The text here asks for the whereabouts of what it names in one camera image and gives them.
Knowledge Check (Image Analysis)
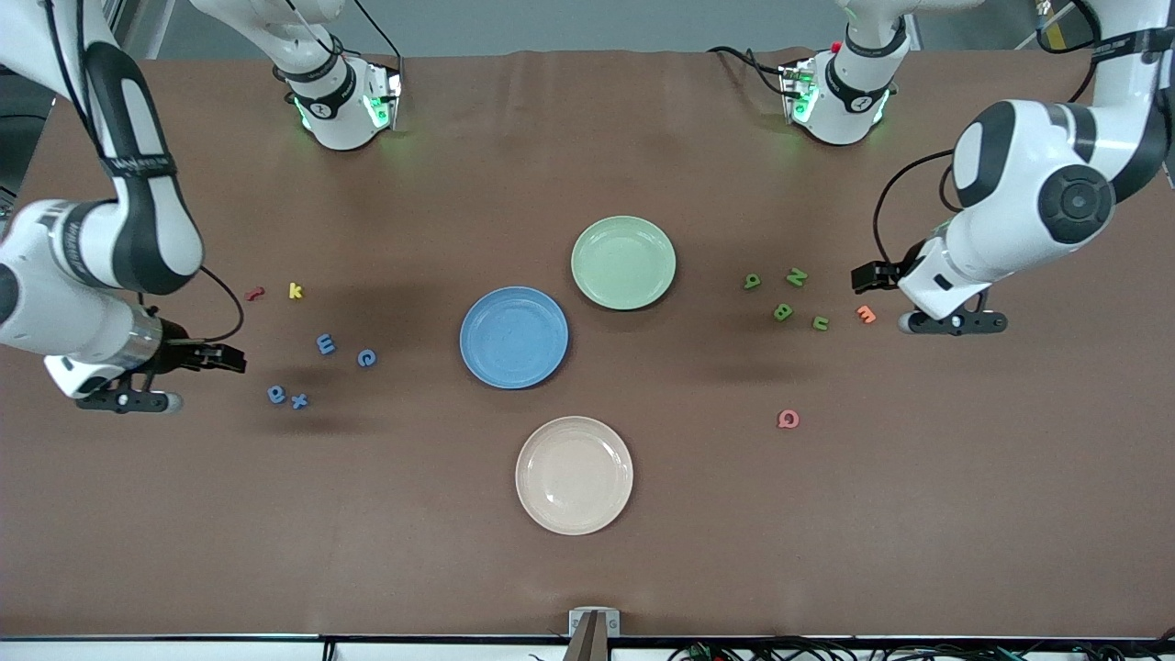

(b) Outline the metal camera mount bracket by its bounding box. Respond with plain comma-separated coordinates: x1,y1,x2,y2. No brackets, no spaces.
562,608,621,661

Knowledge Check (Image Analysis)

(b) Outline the black base cable thin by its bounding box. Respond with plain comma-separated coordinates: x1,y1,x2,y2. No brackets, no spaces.
352,0,405,63

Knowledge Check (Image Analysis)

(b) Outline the beige plate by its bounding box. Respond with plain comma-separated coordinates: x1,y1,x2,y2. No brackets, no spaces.
515,416,634,536

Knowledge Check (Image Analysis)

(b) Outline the green plate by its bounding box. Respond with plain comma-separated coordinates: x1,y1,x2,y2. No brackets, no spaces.
570,216,677,311

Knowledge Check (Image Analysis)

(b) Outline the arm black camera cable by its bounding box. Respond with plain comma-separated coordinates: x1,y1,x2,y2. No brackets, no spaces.
41,0,247,343
872,0,1102,267

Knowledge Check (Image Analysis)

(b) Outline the black base cable thick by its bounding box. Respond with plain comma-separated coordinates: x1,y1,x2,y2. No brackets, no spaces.
707,44,792,97

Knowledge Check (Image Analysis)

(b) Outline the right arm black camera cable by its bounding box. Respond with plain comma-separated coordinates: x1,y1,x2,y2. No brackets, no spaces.
41,0,247,343

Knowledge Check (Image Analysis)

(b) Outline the white table frame edge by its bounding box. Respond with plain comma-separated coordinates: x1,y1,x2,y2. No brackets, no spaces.
0,637,1175,661

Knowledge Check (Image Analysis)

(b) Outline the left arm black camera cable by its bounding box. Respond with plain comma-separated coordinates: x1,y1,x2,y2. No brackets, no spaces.
872,0,1102,267

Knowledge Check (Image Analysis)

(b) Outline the blue plate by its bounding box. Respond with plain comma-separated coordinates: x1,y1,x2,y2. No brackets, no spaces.
459,286,570,390

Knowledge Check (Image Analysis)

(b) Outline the brown table mat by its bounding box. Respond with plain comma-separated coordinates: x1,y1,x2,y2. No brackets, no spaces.
0,48,1175,639

